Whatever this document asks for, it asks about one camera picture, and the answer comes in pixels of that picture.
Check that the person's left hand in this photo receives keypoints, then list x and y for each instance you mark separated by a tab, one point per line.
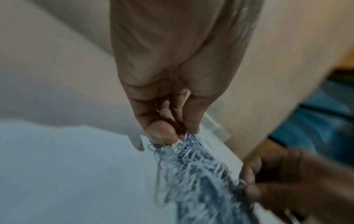
177	54

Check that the blue fabric item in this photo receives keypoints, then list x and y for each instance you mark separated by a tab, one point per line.
318	122

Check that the clear plastic two-compartment box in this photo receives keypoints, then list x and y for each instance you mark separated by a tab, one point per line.
217	129

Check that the person's right hand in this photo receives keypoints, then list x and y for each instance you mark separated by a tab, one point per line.
301	183

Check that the pile of mixed paper clips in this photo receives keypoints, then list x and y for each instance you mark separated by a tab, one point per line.
199	179

